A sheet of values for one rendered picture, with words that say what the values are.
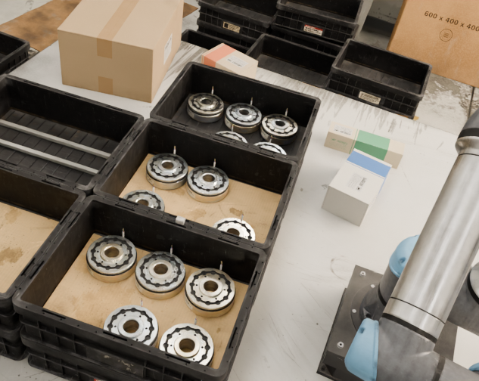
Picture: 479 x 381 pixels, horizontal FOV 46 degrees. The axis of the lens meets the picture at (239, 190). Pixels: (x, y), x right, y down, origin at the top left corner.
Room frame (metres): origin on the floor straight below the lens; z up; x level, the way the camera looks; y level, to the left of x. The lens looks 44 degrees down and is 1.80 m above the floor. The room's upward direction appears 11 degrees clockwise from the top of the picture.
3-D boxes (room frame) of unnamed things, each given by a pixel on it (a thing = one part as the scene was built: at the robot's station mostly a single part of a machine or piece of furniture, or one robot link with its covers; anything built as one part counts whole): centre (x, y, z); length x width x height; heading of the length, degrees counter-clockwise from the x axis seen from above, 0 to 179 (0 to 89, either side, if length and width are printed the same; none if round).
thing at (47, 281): (0.63, 0.14, 0.87); 0.40 x 0.30 x 0.11; 81
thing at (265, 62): (2.31, -0.12, 0.31); 0.40 x 0.30 x 0.34; 75
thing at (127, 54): (1.68, 0.48, 0.80); 0.40 x 0.30 x 0.20; 178
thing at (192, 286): (0.68, 0.02, 0.86); 0.10 x 0.10 x 0.01
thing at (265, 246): (0.93, 0.09, 0.92); 0.40 x 0.30 x 0.02; 81
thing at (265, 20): (2.79, 0.16, 0.31); 0.40 x 0.30 x 0.34; 75
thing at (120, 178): (0.93, 0.09, 0.87); 0.40 x 0.30 x 0.11; 81
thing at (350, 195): (1.21, -0.33, 0.74); 0.20 x 0.12 x 0.09; 158
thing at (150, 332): (0.56, 0.15, 0.86); 0.10 x 0.10 x 0.01
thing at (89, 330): (0.63, 0.14, 0.92); 0.40 x 0.30 x 0.02; 81
